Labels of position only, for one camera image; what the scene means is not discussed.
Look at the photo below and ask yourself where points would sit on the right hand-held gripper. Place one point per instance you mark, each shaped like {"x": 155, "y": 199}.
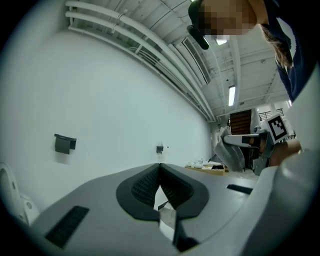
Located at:
{"x": 276, "y": 128}

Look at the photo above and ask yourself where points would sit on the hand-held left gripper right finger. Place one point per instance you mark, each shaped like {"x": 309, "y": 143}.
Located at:
{"x": 215, "y": 200}

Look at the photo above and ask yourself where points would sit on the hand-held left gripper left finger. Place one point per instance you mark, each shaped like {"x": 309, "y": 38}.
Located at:
{"x": 100, "y": 200}

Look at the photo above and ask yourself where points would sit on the grey wiping cloth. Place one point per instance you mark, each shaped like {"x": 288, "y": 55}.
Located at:
{"x": 230, "y": 155}

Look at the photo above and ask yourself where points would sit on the person's right forearm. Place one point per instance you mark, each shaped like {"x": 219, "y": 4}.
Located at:
{"x": 287, "y": 150}

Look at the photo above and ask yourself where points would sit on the person's right hand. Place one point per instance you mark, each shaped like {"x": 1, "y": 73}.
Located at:
{"x": 255, "y": 141}

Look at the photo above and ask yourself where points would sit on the brown slatted cabinet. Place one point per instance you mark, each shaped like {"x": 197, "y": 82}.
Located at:
{"x": 240, "y": 122}

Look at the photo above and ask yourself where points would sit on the open cardboard box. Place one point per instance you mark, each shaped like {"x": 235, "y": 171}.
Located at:
{"x": 200, "y": 170}

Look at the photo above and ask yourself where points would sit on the pile of white items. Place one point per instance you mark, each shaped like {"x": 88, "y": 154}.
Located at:
{"x": 196, "y": 164}

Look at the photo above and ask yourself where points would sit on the metal railing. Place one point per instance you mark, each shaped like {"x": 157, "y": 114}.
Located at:
{"x": 271, "y": 115}

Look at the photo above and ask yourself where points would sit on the long ceiling light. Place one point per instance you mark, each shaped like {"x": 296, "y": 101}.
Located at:
{"x": 232, "y": 96}

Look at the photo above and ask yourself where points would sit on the dark grey paper holder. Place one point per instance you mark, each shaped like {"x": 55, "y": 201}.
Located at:
{"x": 159, "y": 149}
{"x": 61, "y": 145}

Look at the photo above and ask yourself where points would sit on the white ceiling air conditioner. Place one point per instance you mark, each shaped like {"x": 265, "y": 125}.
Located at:
{"x": 197, "y": 60}

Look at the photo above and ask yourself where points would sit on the white ceramic urinal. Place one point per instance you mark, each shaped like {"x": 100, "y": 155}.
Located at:
{"x": 7, "y": 190}

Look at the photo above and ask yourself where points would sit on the square ceiling light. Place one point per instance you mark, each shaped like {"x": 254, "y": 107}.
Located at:
{"x": 221, "y": 41}

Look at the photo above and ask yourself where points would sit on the person's head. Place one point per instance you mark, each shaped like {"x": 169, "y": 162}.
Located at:
{"x": 225, "y": 17}

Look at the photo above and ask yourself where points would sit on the white ceiling pipe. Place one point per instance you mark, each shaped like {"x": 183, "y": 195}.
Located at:
{"x": 135, "y": 36}
{"x": 140, "y": 28}

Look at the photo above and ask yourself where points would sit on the black head camera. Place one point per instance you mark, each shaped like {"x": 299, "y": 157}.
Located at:
{"x": 200, "y": 38}

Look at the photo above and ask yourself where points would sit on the black head mount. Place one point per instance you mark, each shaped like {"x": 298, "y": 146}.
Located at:
{"x": 193, "y": 12}

